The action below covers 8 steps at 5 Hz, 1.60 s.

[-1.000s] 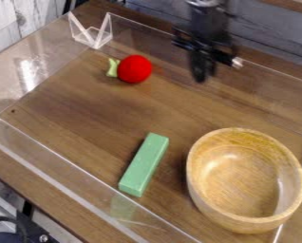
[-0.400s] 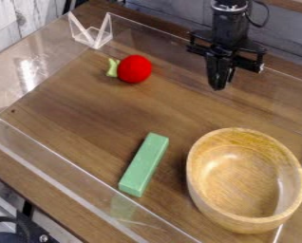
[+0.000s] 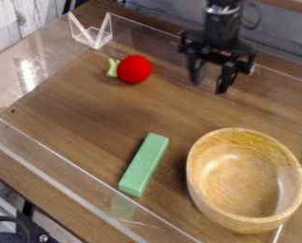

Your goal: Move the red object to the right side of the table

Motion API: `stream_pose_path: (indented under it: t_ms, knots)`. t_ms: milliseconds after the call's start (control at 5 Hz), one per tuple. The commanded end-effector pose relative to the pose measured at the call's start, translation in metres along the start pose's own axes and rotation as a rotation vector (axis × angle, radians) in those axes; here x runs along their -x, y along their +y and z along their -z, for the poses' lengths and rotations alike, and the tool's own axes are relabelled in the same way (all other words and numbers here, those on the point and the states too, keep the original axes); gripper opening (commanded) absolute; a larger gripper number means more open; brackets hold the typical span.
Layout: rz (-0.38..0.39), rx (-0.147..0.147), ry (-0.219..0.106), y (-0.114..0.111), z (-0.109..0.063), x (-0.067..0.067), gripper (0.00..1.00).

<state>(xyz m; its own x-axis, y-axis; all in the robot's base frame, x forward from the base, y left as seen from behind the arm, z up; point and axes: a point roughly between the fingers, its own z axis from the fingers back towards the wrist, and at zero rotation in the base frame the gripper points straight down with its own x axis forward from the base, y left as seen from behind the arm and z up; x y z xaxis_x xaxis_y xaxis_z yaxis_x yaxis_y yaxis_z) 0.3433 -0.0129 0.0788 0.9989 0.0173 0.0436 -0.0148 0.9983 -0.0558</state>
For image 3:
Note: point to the long green rectangular block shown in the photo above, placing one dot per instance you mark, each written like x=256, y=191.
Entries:
x=144, y=165

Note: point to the wooden bowl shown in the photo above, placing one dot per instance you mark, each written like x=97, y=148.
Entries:
x=245, y=180

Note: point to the red ball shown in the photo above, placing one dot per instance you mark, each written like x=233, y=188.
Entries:
x=134, y=69

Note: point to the clear acrylic corner bracket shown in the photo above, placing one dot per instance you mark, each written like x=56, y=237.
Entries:
x=93, y=37

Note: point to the clear acrylic tray wall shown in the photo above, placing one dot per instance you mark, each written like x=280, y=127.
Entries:
x=73, y=125

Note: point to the black metal clamp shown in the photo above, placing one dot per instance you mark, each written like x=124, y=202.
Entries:
x=38, y=234

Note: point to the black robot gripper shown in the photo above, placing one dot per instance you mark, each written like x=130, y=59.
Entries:
x=217, y=44

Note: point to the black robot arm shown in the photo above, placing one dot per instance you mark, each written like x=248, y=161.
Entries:
x=224, y=4

